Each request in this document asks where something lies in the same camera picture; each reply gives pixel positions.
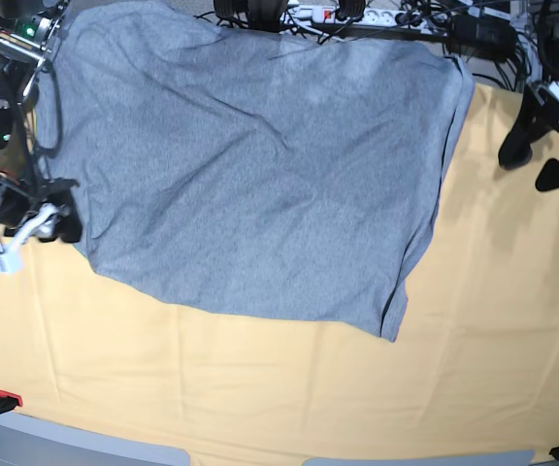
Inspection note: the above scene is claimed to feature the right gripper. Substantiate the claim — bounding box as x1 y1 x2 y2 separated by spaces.
0 178 82 244

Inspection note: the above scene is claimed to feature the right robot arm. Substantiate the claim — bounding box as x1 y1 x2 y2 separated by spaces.
0 1 82 244

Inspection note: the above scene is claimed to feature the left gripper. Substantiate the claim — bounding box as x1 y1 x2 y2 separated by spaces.
498 82 559 192

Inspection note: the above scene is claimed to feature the black power adapter brick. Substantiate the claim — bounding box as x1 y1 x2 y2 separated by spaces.
450 16 517 52

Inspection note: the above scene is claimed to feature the white power strip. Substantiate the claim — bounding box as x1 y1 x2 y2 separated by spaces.
280 2 451 35

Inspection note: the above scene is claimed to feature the black caster wheel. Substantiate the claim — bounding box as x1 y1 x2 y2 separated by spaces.
213 0 288 41

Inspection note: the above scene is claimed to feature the grey t-shirt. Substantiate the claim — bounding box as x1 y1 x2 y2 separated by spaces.
36 1 475 341

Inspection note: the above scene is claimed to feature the yellow tablecloth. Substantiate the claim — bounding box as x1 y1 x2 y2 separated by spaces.
0 85 559 465

